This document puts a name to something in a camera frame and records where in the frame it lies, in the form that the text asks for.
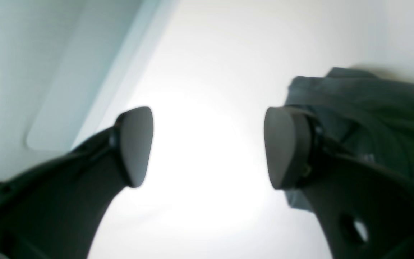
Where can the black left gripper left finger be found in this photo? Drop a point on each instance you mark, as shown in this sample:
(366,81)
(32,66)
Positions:
(53,210)

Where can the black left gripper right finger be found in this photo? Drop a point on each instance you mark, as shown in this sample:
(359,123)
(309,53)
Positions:
(366,211)

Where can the dark grey t-shirt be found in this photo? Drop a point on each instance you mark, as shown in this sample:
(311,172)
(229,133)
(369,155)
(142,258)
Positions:
(370,116)

